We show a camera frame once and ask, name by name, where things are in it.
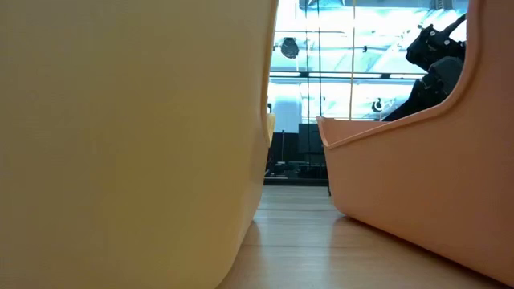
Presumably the black cabinet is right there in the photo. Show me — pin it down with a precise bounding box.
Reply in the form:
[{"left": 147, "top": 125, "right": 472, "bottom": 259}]
[{"left": 267, "top": 123, "right": 331, "bottom": 180}]

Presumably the round black object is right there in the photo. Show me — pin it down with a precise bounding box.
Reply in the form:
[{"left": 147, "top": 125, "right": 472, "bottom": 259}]
[{"left": 279, "top": 36, "right": 300, "bottom": 60}]

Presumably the orange plastic bin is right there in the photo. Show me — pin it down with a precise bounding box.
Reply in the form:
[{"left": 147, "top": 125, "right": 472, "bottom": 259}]
[{"left": 316, "top": 0, "right": 514, "bottom": 287}]

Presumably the yellow plastic bin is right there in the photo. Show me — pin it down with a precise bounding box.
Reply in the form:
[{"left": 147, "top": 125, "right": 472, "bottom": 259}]
[{"left": 0, "top": 0, "right": 280, "bottom": 289}]

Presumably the black aluminium table frame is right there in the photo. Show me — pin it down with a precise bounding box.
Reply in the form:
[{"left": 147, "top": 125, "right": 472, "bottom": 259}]
[{"left": 263, "top": 177, "right": 330, "bottom": 187}]

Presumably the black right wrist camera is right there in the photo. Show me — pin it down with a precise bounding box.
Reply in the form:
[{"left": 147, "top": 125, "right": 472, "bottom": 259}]
[{"left": 405, "top": 23, "right": 467, "bottom": 73}]

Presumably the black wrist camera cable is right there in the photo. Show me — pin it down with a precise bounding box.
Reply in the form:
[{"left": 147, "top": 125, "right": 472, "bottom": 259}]
[{"left": 441, "top": 13, "right": 469, "bottom": 38}]

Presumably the thin yellow vertical cord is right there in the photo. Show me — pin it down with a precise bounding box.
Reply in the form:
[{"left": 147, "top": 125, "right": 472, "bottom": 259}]
[{"left": 348, "top": 0, "right": 357, "bottom": 121}]

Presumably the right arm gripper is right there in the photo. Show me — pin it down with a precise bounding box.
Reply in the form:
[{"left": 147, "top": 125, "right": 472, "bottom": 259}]
[{"left": 383, "top": 55, "right": 464, "bottom": 123}]

